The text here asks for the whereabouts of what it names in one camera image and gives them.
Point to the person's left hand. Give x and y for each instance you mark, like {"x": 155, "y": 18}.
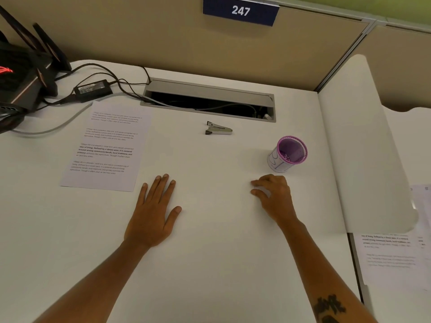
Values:
{"x": 151, "y": 221}

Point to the person's left middle finger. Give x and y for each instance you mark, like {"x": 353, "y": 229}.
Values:
{"x": 161, "y": 190}

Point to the person's left little finger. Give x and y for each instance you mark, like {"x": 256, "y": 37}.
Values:
{"x": 142, "y": 195}

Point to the wide beige partition panel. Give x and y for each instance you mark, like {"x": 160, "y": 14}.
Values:
{"x": 151, "y": 30}

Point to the blue number sign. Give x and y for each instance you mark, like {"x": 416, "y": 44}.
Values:
{"x": 240, "y": 10}

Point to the person's right thumb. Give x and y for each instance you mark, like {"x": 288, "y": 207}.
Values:
{"x": 258, "y": 193}

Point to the printed white paper sheet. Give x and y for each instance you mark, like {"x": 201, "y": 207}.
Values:
{"x": 107, "y": 147}
{"x": 387, "y": 252}

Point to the small silver black stapler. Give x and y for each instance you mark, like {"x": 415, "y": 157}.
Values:
{"x": 219, "y": 129}

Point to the person's right forearm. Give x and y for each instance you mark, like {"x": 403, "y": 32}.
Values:
{"x": 323, "y": 275}

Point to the narrow beige partition panel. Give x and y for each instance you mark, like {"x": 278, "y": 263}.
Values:
{"x": 400, "y": 60}

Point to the white curved desk divider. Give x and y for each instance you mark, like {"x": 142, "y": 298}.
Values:
{"x": 357, "y": 147}

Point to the person's left forearm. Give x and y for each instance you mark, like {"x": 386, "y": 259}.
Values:
{"x": 97, "y": 282}

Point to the person's right hand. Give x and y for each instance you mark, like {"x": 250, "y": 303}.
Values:
{"x": 277, "y": 201}

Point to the purple mesh pen cup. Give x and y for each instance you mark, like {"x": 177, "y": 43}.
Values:
{"x": 289, "y": 154}

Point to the black power adapter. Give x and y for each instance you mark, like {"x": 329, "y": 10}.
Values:
{"x": 92, "y": 88}

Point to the person's left thumb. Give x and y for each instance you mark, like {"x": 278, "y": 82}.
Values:
{"x": 174, "y": 216}

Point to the black router with antennas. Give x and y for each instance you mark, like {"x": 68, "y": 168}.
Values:
{"x": 23, "y": 80}

